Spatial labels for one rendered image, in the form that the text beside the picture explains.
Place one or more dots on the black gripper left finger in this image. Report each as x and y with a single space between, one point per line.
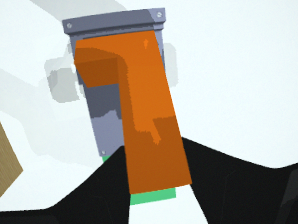
103 198

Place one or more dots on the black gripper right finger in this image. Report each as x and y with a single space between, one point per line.
234 191

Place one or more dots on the orange l-shaped part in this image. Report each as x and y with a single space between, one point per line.
155 154

